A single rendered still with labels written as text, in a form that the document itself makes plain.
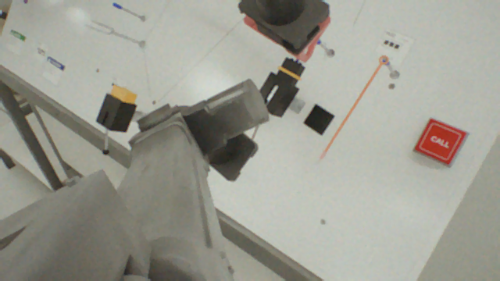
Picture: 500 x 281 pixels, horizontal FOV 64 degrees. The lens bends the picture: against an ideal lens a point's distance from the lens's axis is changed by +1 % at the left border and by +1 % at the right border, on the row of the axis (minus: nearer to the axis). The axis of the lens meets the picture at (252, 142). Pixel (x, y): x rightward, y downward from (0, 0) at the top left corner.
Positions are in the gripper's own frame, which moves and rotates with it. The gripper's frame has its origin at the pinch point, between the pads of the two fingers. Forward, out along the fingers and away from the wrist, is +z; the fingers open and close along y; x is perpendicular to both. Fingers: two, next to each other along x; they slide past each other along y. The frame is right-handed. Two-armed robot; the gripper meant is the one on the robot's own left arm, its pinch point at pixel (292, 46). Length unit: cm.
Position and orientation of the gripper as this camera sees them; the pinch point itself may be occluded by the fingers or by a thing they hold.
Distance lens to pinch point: 59.0
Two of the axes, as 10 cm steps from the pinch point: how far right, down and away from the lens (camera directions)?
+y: -7.1, -5.8, 3.9
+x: -6.6, 7.4, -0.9
